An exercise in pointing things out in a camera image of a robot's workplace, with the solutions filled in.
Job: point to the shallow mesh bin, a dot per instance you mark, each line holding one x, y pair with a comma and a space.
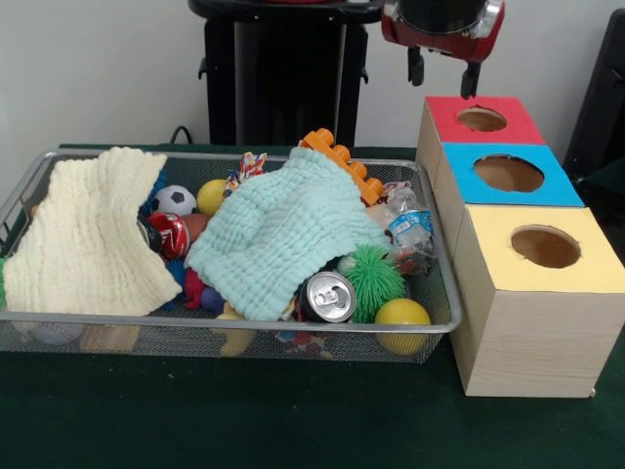
146, 323

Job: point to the dark green table cloth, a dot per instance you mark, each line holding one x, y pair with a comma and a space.
293, 420
610, 185

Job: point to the wooden box with three holes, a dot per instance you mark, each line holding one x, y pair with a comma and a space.
537, 342

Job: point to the yellow ball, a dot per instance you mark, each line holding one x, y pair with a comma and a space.
211, 198
403, 312

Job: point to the crushed red can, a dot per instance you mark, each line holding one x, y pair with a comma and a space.
171, 234

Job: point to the mint green cloth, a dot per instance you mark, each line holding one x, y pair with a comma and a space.
283, 234

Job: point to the small soccer ball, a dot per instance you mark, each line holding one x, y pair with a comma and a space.
173, 200

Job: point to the silver drink can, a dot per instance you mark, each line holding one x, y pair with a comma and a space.
327, 298

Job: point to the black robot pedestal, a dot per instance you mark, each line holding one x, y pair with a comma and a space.
293, 73

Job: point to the clear bottle with blue label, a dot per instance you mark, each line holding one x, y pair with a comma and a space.
410, 227

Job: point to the orange toy building block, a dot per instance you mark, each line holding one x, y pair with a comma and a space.
322, 139

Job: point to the cream cloth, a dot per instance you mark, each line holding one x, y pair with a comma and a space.
88, 234

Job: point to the green spiky ball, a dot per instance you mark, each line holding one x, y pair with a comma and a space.
376, 283

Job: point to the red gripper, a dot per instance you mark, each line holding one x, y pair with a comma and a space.
439, 44

